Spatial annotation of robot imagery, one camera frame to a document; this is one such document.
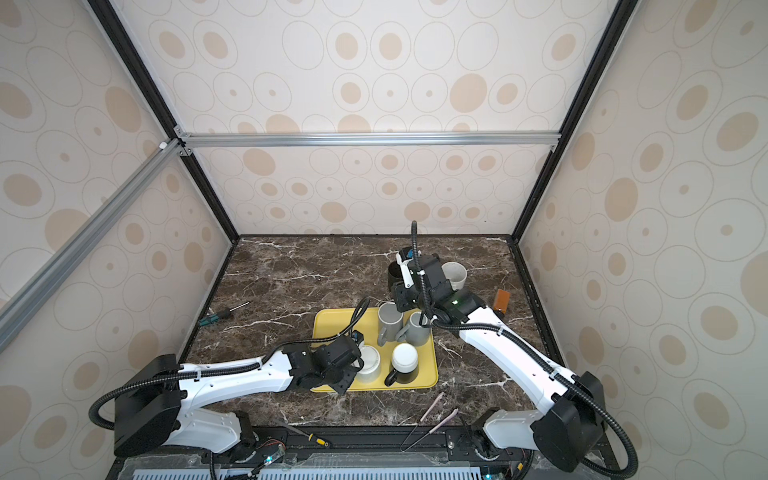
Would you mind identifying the pink tweezers left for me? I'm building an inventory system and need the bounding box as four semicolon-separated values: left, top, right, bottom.
400;392;445;451

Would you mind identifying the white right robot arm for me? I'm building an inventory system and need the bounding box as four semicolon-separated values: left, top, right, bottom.
391;248;639;479

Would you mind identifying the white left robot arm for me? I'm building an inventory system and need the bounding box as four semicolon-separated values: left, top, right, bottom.
88;331;364;463

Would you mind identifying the left aluminium frame bar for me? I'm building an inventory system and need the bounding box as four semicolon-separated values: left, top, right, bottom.
1;139;181;349

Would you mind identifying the yellow plastic tray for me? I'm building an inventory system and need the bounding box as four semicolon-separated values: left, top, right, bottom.
313;307;439;392

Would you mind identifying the black mug white bottom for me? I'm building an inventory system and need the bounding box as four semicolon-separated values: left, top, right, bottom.
384;343;419;387

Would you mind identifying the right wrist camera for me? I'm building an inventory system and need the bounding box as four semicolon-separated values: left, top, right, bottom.
396;251;414;289

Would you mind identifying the white mug front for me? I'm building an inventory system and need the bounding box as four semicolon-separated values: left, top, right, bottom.
356;345;381;385

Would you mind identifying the tall grey mug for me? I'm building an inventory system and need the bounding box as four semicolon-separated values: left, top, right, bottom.
377;302;404;347

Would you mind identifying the yellow black screwdriver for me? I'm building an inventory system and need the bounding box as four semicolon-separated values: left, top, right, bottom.
280;422;331;448

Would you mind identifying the white speckled mug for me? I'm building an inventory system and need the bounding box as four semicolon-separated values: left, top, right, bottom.
442;261;468;291

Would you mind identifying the green handled screwdriver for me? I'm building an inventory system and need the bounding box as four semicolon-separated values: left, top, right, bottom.
197;301;250;327

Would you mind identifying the horizontal aluminium frame bar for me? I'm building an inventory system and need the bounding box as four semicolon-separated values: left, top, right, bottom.
181;130;561;148

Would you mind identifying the grey mug lying back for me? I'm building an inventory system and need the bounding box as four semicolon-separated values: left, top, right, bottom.
395;311;431;347

